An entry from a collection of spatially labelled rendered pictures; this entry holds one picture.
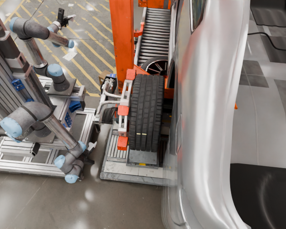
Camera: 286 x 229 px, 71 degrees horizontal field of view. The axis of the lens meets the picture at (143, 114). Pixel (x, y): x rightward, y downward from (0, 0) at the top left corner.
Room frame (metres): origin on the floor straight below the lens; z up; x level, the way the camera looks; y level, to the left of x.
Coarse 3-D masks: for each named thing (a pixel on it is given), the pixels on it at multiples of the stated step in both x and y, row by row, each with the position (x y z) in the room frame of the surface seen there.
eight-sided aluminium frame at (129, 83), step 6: (126, 84) 1.10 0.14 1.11; (132, 84) 1.11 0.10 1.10; (120, 102) 0.91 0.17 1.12; (126, 102) 0.91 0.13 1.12; (120, 120) 0.81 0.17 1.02; (126, 120) 0.81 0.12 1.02; (120, 126) 0.78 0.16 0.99; (126, 126) 0.78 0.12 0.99; (120, 132) 0.76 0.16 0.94; (126, 132) 0.76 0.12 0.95
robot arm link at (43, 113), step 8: (24, 104) 0.66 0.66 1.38; (32, 104) 0.66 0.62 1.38; (40, 104) 0.68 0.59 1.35; (32, 112) 0.61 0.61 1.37; (40, 112) 0.63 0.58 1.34; (48, 112) 0.66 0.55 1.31; (40, 120) 0.62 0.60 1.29; (48, 120) 0.63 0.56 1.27; (56, 120) 0.65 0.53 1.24; (56, 128) 0.61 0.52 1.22; (64, 128) 0.63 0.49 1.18; (56, 136) 0.59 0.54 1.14; (64, 136) 0.59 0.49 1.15; (72, 136) 0.61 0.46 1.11; (64, 144) 0.56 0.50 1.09; (72, 144) 0.57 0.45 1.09; (80, 144) 0.59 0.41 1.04; (72, 152) 0.53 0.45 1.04; (80, 152) 0.55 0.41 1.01
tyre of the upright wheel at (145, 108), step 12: (144, 84) 1.05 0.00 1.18; (156, 84) 1.05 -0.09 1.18; (132, 96) 0.94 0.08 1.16; (144, 96) 0.94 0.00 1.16; (156, 96) 0.94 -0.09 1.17; (132, 108) 0.85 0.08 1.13; (144, 108) 0.85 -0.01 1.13; (156, 108) 0.86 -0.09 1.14; (132, 120) 0.78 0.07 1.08; (144, 120) 0.78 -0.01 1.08; (156, 120) 0.79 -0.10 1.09; (132, 132) 0.73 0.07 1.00; (144, 132) 0.73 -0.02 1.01; (156, 132) 0.73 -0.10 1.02; (132, 144) 0.69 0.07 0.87; (144, 144) 0.69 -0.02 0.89; (156, 144) 0.69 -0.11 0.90
